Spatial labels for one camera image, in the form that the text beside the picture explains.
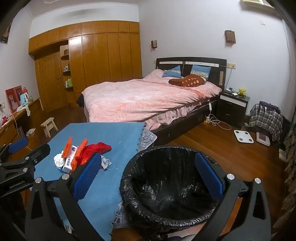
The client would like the patterned curtain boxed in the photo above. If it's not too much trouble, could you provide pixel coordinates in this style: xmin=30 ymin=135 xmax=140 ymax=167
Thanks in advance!
xmin=274 ymin=125 xmax=296 ymax=232

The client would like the wooden wardrobe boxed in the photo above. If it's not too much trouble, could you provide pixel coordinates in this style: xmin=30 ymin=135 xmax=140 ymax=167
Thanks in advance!
xmin=28 ymin=20 xmax=142 ymax=107

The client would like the small white carton box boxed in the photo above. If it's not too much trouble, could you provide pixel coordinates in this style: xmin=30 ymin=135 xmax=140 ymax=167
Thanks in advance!
xmin=62 ymin=144 xmax=78 ymax=173

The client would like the small white wooden stool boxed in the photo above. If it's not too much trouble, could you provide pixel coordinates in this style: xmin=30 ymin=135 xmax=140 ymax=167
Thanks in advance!
xmin=40 ymin=117 xmax=58 ymax=138

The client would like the white bathroom scale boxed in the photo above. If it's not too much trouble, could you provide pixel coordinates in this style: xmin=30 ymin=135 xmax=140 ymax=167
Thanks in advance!
xmin=233 ymin=130 xmax=254 ymax=143

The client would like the white air conditioner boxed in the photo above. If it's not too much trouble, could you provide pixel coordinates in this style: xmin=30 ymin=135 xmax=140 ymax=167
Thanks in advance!
xmin=240 ymin=0 xmax=274 ymax=10

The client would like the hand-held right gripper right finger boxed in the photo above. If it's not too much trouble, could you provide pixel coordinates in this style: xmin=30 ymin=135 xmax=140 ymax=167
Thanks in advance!
xmin=194 ymin=152 xmax=272 ymax=241

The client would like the large brown wall lamp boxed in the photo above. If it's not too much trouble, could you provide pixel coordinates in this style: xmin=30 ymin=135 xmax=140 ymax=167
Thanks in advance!
xmin=225 ymin=30 xmax=236 ymax=45

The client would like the orange plastic comb piece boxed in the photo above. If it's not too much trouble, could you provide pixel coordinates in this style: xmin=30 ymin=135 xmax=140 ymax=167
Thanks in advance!
xmin=61 ymin=137 xmax=73 ymax=159
xmin=70 ymin=138 xmax=89 ymax=174

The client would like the white crumpled tissue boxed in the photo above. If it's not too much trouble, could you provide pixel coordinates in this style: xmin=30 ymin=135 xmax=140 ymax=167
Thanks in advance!
xmin=54 ymin=152 xmax=66 ymax=168

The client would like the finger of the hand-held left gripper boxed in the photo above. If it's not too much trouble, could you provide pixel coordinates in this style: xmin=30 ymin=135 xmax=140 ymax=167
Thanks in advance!
xmin=0 ymin=143 xmax=51 ymax=173
xmin=0 ymin=137 xmax=28 ymax=163

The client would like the black white nightstand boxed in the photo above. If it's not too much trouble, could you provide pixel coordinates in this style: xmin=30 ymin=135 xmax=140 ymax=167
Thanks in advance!
xmin=216 ymin=90 xmax=250 ymax=129

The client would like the wooden side desk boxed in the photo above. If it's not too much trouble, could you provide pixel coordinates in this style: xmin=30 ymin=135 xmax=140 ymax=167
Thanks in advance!
xmin=0 ymin=97 xmax=44 ymax=149

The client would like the red photo poster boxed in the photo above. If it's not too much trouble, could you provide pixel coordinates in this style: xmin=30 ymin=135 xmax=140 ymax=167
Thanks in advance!
xmin=5 ymin=85 xmax=23 ymax=114

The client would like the white cable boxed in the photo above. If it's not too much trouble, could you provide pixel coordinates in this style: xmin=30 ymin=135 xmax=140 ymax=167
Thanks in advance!
xmin=206 ymin=113 xmax=232 ymax=131

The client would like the dark wooden bed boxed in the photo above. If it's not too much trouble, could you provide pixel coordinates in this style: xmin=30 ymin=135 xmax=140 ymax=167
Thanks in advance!
xmin=77 ymin=57 xmax=228 ymax=144

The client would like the small grey cloth scrap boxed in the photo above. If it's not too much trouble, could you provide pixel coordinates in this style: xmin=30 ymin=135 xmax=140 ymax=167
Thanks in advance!
xmin=100 ymin=156 xmax=113 ymax=171

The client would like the brown dotted pillow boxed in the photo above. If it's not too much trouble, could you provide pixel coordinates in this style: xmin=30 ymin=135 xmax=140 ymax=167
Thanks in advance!
xmin=168 ymin=75 xmax=207 ymax=88

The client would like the wooden door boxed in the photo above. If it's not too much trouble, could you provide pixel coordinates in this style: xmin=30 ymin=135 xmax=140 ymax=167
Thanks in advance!
xmin=35 ymin=52 xmax=70 ymax=109

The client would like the blue pillow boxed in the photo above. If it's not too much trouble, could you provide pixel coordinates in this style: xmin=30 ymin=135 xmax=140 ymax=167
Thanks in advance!
xmin=191 ymin=65 xmax=212 ymax=79
xmin=162 ymin=65 xmax=182 ymax=78

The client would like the bin with black liner bag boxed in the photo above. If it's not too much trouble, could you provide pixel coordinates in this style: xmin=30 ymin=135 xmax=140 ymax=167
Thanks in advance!
xmin=119 ymin=145 xmax=233 ymax=234

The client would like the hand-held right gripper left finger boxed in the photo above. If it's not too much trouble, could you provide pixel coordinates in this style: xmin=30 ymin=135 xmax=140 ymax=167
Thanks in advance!
xmin=24 ymin=152 xmax=104 ymax=241

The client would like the blue felt table cloth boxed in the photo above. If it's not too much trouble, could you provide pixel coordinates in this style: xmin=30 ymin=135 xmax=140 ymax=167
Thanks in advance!
xmin=28 ymin=122 xmax=147 ymax=241

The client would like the dark framed wall picture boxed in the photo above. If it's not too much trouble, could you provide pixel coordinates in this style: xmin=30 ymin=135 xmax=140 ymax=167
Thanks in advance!
xmin=0 ymin=23 xmax=11 ymax=43

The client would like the red cloth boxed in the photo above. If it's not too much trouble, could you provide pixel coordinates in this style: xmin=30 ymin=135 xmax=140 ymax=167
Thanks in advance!
xmin=80 ymin=142 xmax=112 ymax=165

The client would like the pink blanket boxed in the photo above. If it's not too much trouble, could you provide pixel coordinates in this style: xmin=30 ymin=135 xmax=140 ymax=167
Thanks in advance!
xmin=81 ymin=69 xmax=222 ymax=130

